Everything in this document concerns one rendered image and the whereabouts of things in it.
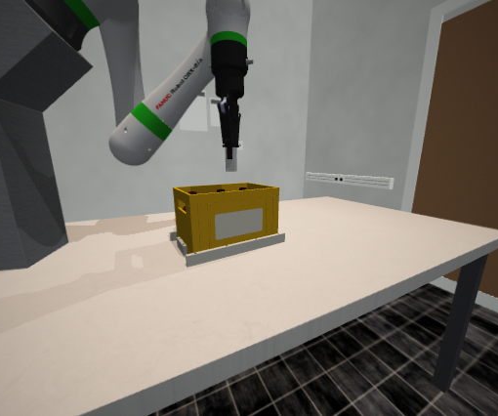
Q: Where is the yellow divided crate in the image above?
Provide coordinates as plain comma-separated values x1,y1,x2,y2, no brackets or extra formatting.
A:
175,183,279,254

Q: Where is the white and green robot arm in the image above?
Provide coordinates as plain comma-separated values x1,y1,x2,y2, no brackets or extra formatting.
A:
24,0,253,166

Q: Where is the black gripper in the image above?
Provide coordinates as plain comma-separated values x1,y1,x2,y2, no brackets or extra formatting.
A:
215,68,244,172

